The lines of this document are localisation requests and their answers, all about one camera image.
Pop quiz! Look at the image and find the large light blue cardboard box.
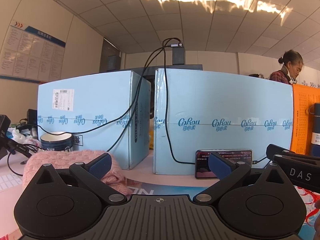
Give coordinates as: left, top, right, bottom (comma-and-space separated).
153, 68, 293, 175

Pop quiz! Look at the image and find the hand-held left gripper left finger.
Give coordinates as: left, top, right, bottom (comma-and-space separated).
32, 152, 128, 205

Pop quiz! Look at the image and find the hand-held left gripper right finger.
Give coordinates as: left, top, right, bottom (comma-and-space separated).
192, 152, 290, 205

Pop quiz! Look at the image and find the small black device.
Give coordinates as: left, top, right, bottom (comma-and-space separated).
26, 109, 38, 133

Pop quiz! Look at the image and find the pink knit sweater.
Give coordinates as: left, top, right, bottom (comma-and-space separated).
22, 149, 132, 196

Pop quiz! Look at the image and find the smartphone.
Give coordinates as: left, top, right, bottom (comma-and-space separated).
195, 149, 253, 179

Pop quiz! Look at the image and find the orange cardboard box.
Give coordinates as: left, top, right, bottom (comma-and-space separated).
290, 84, 316, 155

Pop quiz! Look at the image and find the white keyboard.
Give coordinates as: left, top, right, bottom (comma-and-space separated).
0, 174, 24, 193

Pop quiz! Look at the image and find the striped ceramic mug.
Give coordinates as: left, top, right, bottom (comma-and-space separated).
40, 132, 73, 152

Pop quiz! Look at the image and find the black power adapter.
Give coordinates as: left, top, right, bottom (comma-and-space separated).
172, 42, 185, 65

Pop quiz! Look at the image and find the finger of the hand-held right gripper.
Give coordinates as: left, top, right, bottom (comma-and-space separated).
266, 144, 320, 164

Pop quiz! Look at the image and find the dark blue thermos bottle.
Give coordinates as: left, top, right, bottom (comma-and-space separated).
308, 103, 320, 155

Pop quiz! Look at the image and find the light blue box with label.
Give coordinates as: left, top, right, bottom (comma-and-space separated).
37, 70, 152, 170

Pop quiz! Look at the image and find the black handheld device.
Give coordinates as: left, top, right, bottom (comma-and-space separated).
0, 114, 32, 158

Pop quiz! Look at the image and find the dark grey box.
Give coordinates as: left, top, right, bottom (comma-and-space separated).
107, 54, 121, 71

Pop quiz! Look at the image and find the white plastic bag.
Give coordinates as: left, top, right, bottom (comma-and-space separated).
6, 127, 42, 153

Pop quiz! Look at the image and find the black phone charging cable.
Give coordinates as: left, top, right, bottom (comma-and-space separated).
162, 38, 268, 165

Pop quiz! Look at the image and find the wall notice board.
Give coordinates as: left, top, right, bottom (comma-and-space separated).
0, 20, 67, 83

